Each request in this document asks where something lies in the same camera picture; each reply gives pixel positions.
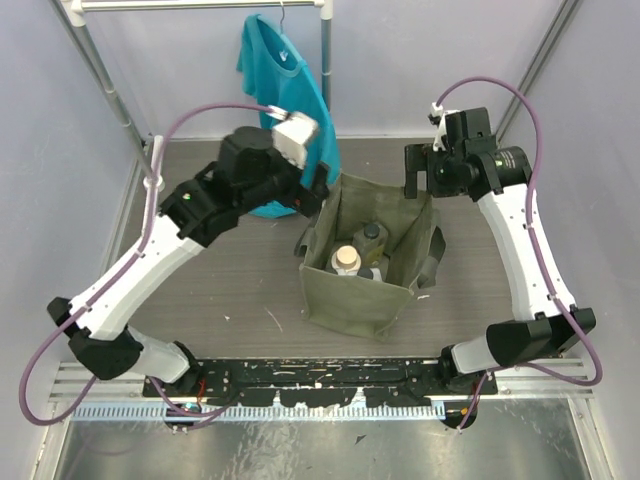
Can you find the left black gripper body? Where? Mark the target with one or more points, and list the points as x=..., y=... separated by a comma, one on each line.
x=310, y=192

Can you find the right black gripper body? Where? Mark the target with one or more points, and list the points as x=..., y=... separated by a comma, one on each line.
x=437, y=166

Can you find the beige round bottle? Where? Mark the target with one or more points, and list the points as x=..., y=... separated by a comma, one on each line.
x=346, y=261

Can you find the clear bottle black cap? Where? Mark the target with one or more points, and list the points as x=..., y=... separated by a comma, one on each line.
x=370, y=242

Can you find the olive canvas bag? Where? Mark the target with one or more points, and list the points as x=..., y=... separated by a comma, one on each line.
x=354, y=305

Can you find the white bottle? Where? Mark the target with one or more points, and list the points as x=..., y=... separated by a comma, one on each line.
x=371, y=273

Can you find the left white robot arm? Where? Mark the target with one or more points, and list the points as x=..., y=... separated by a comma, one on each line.
x=189, y=220

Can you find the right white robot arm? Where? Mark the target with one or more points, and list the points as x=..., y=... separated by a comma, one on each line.
x=546, y=319

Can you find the teal t-shirt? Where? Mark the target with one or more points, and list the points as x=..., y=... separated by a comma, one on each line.
x=274, y=73

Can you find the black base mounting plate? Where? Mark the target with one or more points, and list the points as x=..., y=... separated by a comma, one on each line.
x=393, y=382

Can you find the white metal clothes rack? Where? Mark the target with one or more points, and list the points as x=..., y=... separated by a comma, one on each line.
x=121, y=89

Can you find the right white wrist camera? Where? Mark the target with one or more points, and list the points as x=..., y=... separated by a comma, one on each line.
x=461, y=132

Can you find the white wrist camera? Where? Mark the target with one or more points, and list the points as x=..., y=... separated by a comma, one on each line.
x=461, y=132
x=292, y=135

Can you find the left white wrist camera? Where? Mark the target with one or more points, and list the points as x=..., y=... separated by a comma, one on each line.
x=292, y=135

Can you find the wire clothes hanger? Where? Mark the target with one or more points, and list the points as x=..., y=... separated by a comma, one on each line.
x=282, y=17

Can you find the white slotted cable duct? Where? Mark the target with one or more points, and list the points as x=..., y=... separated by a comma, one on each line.
x=156, y=411

